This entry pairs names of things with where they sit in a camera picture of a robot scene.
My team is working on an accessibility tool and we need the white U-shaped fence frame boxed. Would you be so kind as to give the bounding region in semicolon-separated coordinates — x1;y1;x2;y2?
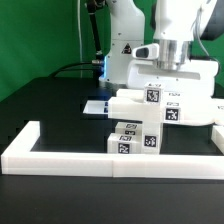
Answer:
1;121;224;180

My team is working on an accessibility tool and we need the white chair seat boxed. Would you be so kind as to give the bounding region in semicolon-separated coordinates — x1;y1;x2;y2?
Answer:
141;122;163;154

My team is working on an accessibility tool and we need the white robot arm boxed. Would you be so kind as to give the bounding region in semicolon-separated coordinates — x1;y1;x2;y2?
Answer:
86;0;224;96

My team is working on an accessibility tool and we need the white cable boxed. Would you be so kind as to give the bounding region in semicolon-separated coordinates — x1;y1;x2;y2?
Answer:
77;0;84;79

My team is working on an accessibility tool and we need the white sheet with markers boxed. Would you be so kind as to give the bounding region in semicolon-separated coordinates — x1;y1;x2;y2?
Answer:
83;100;108;115

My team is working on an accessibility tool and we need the black cable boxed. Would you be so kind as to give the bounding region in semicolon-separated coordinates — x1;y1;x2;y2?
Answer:
49;60;105;78

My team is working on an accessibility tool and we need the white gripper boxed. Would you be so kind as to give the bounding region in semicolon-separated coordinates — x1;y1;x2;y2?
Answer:
127;44;219;96

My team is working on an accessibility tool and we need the grey braided cable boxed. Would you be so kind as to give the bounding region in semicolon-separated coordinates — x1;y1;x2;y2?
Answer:
191;0;219;64

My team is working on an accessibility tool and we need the white chair back frame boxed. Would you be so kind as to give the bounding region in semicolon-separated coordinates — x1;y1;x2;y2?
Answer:
108;89;224;126

